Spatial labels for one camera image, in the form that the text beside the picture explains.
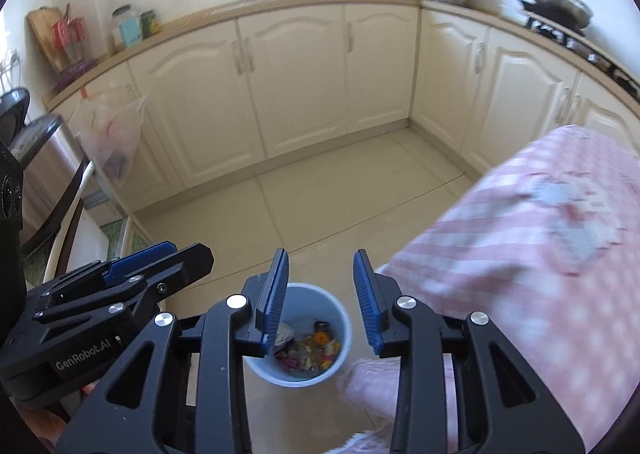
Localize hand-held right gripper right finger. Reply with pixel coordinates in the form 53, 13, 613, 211
352, 249, 586, 454

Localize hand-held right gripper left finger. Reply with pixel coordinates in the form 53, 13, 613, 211
55, 248, 291, 454

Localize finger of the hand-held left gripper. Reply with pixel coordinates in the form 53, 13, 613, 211
32, 243, 216, 329
42, 241, 177, 297

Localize light blue trash bin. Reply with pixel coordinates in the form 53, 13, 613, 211
242, 283, 354, 389

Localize pile of colourful wrappers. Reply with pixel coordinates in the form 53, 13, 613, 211
274, 318, 342, 378

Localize person's left hand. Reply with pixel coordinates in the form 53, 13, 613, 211
15, 380, 99, 454

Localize pink fluffy clothing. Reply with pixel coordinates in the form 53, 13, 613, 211
335, 357, 401, 454

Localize hanging clear plastic bag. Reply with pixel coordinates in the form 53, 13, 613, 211
69, 83, 151, 187

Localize brushed metal container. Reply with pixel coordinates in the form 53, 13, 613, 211
9, 114, 91, 245

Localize pink checkered bear tablecloth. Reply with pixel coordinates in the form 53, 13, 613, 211
375, 124, 640, 454

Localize cream lower cabinets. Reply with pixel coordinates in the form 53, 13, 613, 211
45, 1, 640, 215

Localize clear jar with blue label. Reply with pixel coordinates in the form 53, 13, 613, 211
110, 4, 144, 50

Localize clear holder with red utensils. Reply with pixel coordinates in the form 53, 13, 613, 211
52, 4, 96, 67

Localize small dark jar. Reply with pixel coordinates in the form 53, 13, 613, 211
139, 9, 162, 39

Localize wooden cutting board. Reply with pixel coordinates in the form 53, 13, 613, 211
26, 6, 71, 74

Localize black gas stove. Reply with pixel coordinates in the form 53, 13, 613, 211
522, 14, 640, 100

